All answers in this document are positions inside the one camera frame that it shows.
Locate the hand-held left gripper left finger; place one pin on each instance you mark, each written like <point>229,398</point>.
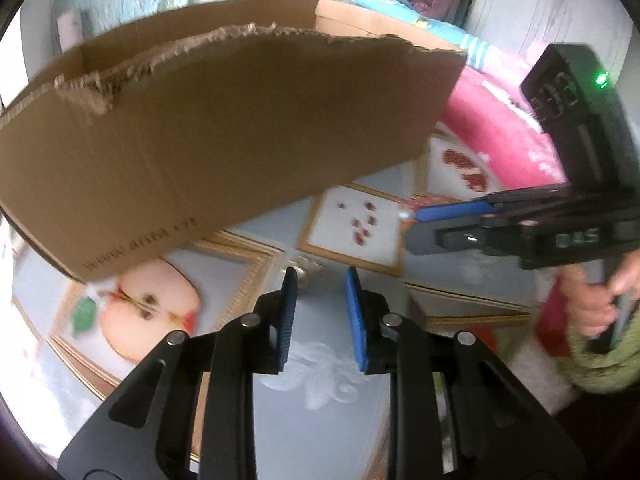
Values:
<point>282,325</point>

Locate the blue pillow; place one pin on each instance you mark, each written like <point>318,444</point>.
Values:
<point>390,2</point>

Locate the pink blanket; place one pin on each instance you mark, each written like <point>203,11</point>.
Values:
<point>500,120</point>

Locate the person's right forearm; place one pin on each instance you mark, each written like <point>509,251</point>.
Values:
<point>610,372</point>

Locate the white fluffy cloth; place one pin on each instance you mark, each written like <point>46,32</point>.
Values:
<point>540,380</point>

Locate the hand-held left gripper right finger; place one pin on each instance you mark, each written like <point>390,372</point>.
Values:
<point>357,325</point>

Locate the brown cardboard box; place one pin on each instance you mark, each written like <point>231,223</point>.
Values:
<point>225,135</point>

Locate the fruit printed tablecloth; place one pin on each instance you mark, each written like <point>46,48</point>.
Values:
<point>320,425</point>

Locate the person's right hand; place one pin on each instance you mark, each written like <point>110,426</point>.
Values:
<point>585,305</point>

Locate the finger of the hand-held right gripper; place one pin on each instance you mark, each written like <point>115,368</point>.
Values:
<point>445,211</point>
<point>430,240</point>

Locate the white paper roll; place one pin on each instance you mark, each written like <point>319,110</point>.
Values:
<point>70,30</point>

